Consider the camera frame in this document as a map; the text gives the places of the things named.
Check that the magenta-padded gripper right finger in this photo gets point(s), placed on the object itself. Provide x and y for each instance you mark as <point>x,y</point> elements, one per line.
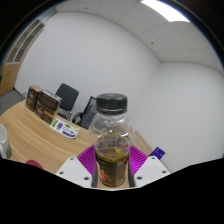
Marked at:
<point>150,170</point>

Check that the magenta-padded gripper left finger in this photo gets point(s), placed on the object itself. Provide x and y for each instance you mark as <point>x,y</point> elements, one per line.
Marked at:
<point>75,170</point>

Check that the clear bottle with dark drink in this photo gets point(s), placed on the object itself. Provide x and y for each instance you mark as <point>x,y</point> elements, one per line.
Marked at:
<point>111,133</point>

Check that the white and green leaflet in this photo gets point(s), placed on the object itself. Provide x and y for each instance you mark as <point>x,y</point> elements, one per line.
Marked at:
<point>65,128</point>

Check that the black mesh chair, grey cushion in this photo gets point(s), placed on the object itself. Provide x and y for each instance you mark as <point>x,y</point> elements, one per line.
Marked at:
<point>87,115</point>

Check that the brown and tan box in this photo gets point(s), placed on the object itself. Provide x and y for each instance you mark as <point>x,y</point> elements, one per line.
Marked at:
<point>45,113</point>

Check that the black office chair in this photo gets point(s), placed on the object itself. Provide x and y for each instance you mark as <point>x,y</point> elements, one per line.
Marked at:
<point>66,96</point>

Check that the dark brown flat box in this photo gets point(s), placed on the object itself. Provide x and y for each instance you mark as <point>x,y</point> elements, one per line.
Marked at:
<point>49,99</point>

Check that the white mug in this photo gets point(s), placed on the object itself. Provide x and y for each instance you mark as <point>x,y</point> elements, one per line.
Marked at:
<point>3,141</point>

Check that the rectangular ceiling light panel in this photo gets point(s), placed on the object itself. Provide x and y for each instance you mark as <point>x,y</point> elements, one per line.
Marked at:
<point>165,10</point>

